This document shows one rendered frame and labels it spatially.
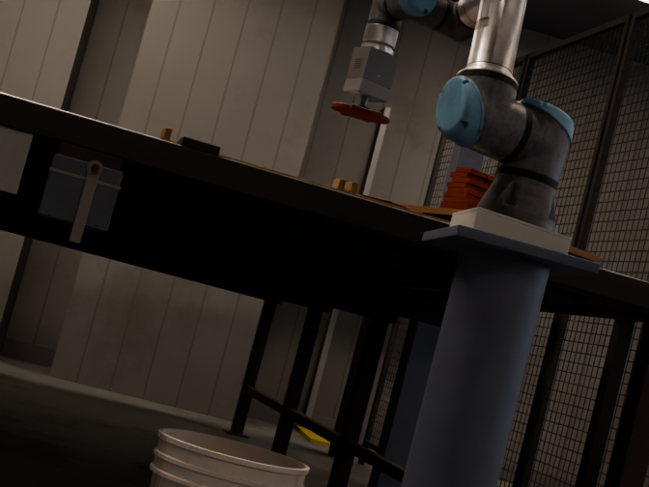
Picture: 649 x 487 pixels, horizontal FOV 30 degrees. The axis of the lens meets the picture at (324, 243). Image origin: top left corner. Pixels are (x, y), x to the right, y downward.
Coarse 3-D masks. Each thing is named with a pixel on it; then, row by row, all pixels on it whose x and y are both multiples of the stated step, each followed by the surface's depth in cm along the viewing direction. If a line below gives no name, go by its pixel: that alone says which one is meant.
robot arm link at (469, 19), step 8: (448, 0) 267; (464, 0) 263; (472, 0) 260; (480, 0) 258; (448, 8) 266; (456, 8) 265; (464, 8) 263; (472, 8) 260; (448, 16) 266; (456, 16) 265; (464, 16) 263; (472, 16) 262; (440, 24) 266; (448, 24) 267; (456, 24) 266; (464, 24) 265; (472, 24) 264; (440, 32) 269; (448, 32) 268; (456, 32) 268; (464, 32) 267; (472, 32) 269; (456, 40) 271; (464, 40) 270
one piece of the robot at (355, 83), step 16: (368, 48) 269; (384, 48) 270; (352, 64) 273; (368, 64) 269; (384, 64) 272; (352, 80) 271; (368, 80) 269; (384, 80) 272; (368, 96) 272; (384, 96) 272
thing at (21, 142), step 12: (0, 132) 231; (12, 132) 231; (24, 132) 232; (0, 144) 231; (12, 144) 231; (24, 144) 232; (0, 156) 231; (12, 156) 231; (24, 156) 232; (0, 168) 231; (12, 168) 231; (0, 180) 231; (12, 180) 231; (12, 192) 231
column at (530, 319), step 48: (432, 240) 231; (480, 240) 212; (480, 288) 219; (528, 288) 219; (480, 336) 217; (528, 336) 221; (432, 384) 222; (480, 384) 216; (432, 432) 218; (480, 432) 216; (432, 480) 216; (480, 480) 216
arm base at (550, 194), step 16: (496, 176) 227; (512, 176) 223; (528, 176) 222; (544, 176) 223; (496, 192) 223; (512, 192) 222; (528, 192) 221; (544, 192) 222; (496, 208) 221; (512, 208) 220; (528, 208) 220; (544, 208) 222; (544, 224) 221
